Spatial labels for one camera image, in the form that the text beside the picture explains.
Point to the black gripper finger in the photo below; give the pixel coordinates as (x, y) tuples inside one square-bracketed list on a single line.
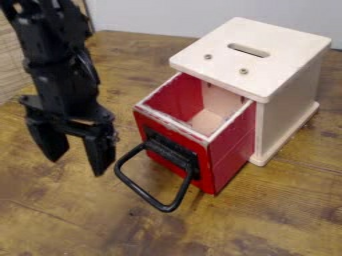
[(48, 137), (99, 140)]

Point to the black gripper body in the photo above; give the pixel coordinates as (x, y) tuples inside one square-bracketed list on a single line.
[(64, 107)]

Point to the red wooden drawer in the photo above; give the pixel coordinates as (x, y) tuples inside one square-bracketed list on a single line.
[(208, 121)]

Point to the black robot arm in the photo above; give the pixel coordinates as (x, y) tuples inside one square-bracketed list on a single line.
[(52, 29)]

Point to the white wooden drawer cabinet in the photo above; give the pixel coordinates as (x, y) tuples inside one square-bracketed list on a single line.
[(268, 64)]

